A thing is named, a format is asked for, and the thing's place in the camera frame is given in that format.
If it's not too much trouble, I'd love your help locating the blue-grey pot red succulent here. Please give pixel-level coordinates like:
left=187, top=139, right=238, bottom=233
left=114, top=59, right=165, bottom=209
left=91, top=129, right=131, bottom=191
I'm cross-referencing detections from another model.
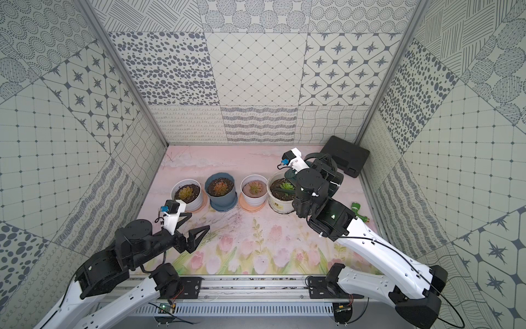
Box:
left=205, top=173, right=238, bottom=212

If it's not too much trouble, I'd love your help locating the white pot yellow-brown succulent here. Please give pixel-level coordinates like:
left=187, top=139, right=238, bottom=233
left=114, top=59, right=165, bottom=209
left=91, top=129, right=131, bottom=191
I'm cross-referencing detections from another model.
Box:
left=171, top=179, right=205, bottom=212

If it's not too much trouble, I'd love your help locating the white pot pink succulent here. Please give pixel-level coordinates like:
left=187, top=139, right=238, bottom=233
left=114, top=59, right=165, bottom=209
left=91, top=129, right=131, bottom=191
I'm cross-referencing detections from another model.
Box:
left=238, top=174, right=268, bottom=212

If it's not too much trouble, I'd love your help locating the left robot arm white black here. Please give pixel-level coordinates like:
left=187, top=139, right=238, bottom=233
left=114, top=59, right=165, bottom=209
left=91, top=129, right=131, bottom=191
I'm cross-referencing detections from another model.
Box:
left=37, top=212, right=210, bottom=328

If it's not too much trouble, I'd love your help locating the small circuit board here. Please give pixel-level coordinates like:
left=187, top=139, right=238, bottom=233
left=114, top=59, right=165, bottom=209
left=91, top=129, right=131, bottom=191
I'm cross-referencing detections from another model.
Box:
left=332, top=303, right=353, bottom=325
left=154, top=304, right=178, bottom=324

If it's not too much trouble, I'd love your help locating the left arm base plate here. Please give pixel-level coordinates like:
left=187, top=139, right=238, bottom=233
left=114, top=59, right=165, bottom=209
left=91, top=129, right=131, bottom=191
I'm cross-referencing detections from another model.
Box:
left=173, top=276, right=204, bottom=300

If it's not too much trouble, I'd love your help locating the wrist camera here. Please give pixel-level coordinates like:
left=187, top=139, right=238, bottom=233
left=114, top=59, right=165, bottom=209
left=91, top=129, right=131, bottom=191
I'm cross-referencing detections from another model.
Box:
left=160, top=200, right=187, bottom=235
left=277, top=148, right=310, bottom=174

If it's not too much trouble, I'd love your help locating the black plastic tool case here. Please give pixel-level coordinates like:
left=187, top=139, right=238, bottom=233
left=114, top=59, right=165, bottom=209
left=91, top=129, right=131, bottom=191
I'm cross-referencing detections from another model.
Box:
left=321, top=136, right=370, bottom=178

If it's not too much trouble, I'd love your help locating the dark green watering can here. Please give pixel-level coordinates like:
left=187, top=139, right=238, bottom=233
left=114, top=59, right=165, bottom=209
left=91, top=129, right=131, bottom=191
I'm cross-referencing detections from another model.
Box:
left=278, top=153, right=343, bottom=197

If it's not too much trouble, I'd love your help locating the right small circuit board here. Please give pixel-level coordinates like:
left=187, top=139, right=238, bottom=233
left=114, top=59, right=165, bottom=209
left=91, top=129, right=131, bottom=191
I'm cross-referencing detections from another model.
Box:
left=332, top=303, right=353, bottom=325

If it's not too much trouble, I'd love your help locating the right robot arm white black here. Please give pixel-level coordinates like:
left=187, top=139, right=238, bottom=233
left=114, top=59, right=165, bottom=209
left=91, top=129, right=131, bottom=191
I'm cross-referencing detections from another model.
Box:
left=283, top=158, right=448, bottom=328

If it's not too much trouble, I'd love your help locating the green hose nozzle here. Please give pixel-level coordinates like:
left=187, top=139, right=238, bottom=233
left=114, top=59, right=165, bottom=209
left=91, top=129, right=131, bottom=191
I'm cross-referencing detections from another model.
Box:
left=351, top=202, right=370, bottom=223

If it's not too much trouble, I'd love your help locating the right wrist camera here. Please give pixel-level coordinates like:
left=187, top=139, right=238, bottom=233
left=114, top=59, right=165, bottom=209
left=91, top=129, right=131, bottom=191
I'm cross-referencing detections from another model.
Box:
left=277, top=148, right=310, bottom=174

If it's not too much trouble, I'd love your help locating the large white pot green succulent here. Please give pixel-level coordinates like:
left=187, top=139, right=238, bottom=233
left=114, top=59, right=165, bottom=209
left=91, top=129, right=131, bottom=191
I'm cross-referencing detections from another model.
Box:
left=267, top=172, right=295, bottom=215

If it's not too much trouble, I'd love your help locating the left small circuit board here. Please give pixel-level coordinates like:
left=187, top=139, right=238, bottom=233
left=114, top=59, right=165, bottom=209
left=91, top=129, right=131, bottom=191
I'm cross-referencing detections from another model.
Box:
left=154, top=304, right=178, bottom=324

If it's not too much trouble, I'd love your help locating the aluminium mounting rail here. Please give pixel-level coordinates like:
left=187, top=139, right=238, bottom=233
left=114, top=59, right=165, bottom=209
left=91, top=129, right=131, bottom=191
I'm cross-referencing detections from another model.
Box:
left=84, top=273, right=424, bottom=303

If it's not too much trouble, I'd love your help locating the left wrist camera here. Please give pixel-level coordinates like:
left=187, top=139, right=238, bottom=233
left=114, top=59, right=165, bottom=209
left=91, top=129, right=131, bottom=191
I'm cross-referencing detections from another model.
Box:
left=160, top=200, right=187, bottom=235

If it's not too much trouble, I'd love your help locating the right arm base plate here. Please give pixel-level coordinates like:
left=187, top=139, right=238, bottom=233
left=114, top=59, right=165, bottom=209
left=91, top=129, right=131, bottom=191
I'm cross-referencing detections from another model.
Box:
left=305, top=276, right=364, bottom=300

